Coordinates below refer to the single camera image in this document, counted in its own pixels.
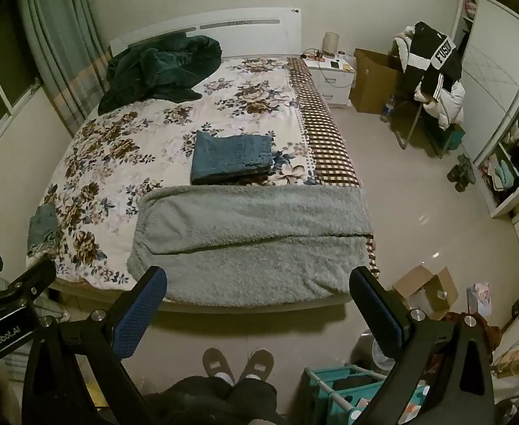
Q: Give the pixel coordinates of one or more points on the left grey slipper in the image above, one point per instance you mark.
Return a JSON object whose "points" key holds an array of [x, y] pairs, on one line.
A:
{"points": [[217, 366]]}

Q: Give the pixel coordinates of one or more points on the right grey slipper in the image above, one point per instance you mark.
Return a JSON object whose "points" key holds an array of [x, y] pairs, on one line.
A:
{"points": [[259, 366]]}

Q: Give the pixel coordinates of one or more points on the chair piled with clothes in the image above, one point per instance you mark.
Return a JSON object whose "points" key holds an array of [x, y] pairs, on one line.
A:
{"points": [[431, 85]]}

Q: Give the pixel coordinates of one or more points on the small grey-blue cloth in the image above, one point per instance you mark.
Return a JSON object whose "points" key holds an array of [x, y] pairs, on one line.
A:
{"points": [[43, 231]]}

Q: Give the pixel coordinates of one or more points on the white wardrobe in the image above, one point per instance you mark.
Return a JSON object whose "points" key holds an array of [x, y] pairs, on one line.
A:
{"points": [[487, 34]]}

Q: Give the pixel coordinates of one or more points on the open small cardboard box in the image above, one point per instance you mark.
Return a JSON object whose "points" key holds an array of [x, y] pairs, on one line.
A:
{"points": [[433, 293]]}

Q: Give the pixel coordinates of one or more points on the striped green curtain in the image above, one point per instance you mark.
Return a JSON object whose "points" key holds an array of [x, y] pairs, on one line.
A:
{"points": [[70, 55]]}

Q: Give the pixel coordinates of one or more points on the beige table lamp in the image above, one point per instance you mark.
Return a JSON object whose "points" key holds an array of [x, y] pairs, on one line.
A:
{"points": [[330, 44]]}

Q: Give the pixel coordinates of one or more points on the white nightstand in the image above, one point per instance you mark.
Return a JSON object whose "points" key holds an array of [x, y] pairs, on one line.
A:
{"points": [[334, 77]]}

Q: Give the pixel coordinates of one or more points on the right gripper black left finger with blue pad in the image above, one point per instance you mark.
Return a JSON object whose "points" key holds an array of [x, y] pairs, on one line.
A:
{"points": [[55, 391]]}

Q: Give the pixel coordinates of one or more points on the floral bed quilt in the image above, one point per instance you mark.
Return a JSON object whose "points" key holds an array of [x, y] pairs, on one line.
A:
{"points": [[118, 157]]}

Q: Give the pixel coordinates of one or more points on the grey fleece pants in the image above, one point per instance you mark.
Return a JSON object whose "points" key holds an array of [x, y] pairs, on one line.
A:
{"points": [[252, 246]]}

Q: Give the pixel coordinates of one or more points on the folded blue jeans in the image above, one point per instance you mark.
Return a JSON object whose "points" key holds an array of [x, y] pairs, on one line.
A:
{"points": [[229, 160]]}

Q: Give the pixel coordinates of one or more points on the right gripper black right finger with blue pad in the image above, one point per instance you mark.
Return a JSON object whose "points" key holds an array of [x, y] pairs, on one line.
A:
{"points": [[450, 356]]}

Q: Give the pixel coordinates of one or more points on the grey slipper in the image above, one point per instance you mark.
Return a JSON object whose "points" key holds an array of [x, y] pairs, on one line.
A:
{"points": [[217, 366], [259, 366]]}

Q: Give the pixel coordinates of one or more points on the brown cardboard box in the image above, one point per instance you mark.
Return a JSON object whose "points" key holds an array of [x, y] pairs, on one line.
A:
{"points": [[377, 80]]}

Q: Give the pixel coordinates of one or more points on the black shoes pair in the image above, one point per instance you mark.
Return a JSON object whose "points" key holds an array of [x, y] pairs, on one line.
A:
{"points": [[462, 174]]}

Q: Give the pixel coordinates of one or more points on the dark green blanket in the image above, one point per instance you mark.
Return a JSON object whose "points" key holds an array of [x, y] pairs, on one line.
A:
{"points": [[167, 68]]}

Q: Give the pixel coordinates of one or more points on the teal laundry rack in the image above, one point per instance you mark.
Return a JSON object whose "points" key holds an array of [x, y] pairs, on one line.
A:
{"points": [[338, 395]]}

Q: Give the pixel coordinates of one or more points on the white bed headboard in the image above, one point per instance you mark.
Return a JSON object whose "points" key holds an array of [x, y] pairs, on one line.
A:
{"points": [[240, 32]]}

